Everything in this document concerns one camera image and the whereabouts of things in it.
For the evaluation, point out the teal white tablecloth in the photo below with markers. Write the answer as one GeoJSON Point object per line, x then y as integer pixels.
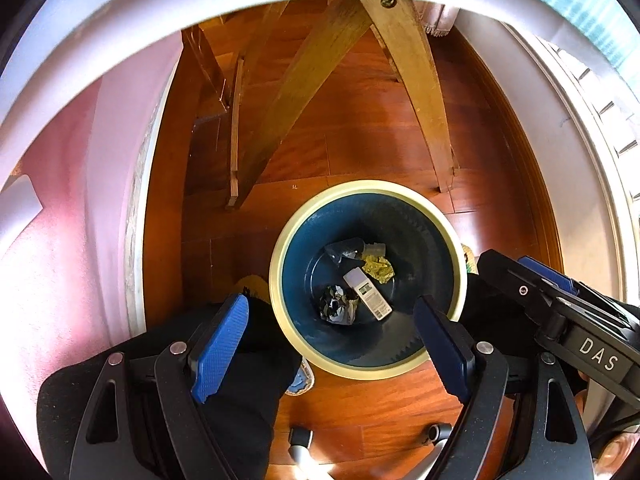
{"type": "Point", "coordinates": [68, 44]}

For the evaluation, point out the pink bed sheet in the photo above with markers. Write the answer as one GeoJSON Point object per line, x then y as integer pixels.
{"type": "Point", "coordinates": [67, 265]}

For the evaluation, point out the person right hand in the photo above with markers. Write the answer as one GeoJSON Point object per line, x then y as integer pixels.
{"type": "Point", "coordinates": [610, 448]}

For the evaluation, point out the white chair leg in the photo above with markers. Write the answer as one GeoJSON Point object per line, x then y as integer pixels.
{"type": "Point", "coordinates": [299, 443]}

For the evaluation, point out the blue bin with cream rim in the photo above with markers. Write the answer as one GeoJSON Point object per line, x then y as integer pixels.
{"type": "Point", "coordinates": [346, 272]}

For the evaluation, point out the yellow woven slipper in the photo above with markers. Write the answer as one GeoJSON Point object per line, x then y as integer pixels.
{"type": "Point", "coordinates": [470, 260]}

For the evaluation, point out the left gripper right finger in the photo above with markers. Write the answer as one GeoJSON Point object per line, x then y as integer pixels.
{"type": "Point", "coordinates": [448, 346]}

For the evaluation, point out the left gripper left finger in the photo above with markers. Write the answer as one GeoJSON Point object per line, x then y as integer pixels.
{"type": "Point", "coordinates": [213, 351]}

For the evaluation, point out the white carton in bin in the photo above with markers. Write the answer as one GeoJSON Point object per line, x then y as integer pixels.
{"type": "Point", "coordinates": [359, 282]}

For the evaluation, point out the clear plastic bottle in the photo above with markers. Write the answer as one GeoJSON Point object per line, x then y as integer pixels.
{"type": "Point", "coordinates": [351, 249]}

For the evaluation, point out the yellow paper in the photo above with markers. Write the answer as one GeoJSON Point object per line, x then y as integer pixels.
{"type": "Point", "coordinates": [378, 268]}

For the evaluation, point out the black crumpled wrapper in bin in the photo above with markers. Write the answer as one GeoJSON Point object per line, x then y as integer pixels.
{"type": "Point", "coordinates": [338, 305]}

